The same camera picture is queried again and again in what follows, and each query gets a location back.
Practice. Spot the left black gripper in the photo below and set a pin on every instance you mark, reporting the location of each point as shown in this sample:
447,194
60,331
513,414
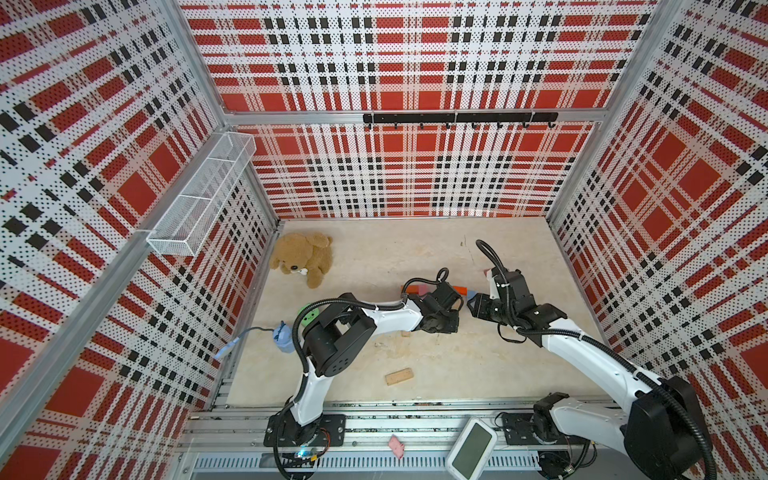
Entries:
452,326

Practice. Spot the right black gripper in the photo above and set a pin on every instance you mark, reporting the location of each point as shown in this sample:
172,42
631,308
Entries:
480,303

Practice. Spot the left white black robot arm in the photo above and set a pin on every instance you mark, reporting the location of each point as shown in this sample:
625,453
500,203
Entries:
329,334

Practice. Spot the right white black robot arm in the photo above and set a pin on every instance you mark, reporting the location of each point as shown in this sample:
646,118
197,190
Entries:
656,422

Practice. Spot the green round toy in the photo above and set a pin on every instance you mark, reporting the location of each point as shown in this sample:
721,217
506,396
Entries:
309,317

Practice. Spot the white tablet device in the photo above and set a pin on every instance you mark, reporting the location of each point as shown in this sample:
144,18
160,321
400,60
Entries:
472,450

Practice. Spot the brown teddy bear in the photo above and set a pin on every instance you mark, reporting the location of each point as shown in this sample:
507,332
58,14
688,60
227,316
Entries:
308,255

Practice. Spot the pink block on rail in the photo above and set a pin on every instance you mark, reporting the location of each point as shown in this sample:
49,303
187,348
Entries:
396,447

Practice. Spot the blue toy with cord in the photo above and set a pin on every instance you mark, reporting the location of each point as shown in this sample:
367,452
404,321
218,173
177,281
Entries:
281,336

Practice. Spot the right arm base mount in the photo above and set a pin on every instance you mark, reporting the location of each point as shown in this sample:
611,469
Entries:
567,454

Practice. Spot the black hook rail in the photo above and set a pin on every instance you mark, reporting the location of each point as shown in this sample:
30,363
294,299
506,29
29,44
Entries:
449,118

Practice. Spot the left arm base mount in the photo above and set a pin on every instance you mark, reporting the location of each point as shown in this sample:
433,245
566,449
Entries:
295,448

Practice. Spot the white wire mesh basket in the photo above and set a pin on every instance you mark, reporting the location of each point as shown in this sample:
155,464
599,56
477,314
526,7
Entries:
186,224

